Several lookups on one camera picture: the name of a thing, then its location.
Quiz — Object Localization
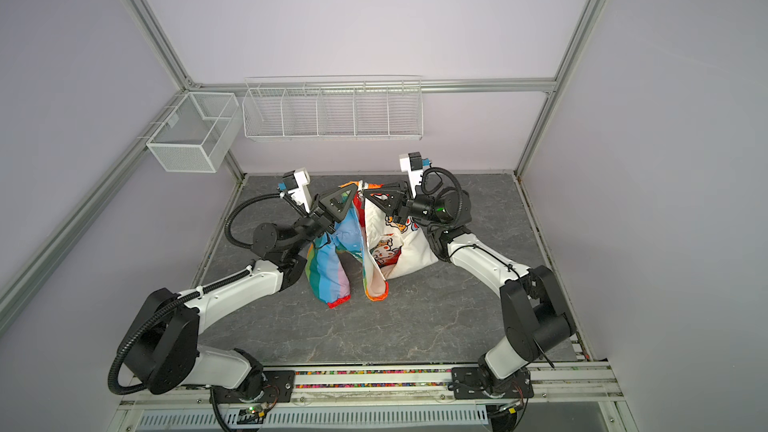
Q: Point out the black corrugated left cable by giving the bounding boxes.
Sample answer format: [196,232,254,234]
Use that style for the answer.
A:
[224,193,286,250]

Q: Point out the white vented cable duct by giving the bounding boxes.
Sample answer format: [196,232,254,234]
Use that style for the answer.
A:
[135,404,490,431]

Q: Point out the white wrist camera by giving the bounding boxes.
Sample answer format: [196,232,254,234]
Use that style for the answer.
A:
[278,168,312,214]
[399,152,431,197]

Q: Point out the white mesh box basket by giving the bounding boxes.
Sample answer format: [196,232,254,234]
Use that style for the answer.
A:
[147,92,243,173]

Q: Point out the long white wire basket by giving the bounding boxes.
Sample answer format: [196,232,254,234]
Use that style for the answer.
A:
[241,75,424,141]

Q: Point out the colourful red white kids jacket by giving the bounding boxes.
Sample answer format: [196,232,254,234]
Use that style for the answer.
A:
[305,181,438,308]

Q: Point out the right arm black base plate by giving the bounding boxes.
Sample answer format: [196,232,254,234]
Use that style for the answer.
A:
[447,365,534,400]

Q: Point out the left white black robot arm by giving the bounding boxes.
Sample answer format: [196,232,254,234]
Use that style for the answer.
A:
[107,183,358,402]

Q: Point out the black corrugated cable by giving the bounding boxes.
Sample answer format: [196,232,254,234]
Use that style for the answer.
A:
[421,166,466,217]
[224,193,286,250]

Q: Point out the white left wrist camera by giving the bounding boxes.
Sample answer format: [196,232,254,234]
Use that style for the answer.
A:
[278,168,312,214]

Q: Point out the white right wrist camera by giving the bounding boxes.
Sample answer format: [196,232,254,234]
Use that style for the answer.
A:
[399,152,431,197]

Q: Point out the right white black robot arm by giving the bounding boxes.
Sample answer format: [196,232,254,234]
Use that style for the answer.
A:
[363,184,577,391]

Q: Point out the aluminium front rail frame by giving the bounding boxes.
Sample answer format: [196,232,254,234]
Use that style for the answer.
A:
[109,362,637,431]

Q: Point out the black corrugated right cable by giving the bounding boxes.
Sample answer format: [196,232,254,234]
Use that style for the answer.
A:
[421,166,466,217]

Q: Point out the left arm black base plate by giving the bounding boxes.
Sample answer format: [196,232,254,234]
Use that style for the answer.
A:
[213,369,296,405]

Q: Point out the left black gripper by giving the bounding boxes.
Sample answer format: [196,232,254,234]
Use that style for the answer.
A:
[289,185,357,256]

